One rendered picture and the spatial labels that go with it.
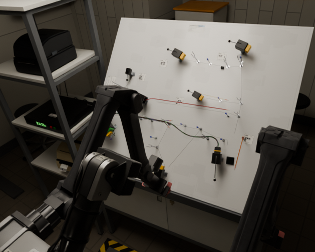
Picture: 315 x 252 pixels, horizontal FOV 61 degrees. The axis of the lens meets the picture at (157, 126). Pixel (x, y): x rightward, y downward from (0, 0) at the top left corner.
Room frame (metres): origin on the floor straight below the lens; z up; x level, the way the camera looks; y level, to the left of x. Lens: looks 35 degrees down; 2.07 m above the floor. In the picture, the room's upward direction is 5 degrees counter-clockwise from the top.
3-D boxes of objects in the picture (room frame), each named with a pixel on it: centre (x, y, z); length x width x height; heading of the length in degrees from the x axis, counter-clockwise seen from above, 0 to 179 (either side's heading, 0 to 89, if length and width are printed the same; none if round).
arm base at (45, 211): (0.47, 0.35, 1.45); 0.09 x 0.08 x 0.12; 53
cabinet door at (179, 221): (0.96, -0.25, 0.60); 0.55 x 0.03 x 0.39; 60
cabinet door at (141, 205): (1.24, 0.23, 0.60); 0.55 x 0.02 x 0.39; 60
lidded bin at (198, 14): (3.18, -0.61, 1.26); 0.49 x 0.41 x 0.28; 53
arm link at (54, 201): (0.53, 0.30, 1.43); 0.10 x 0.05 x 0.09; 143
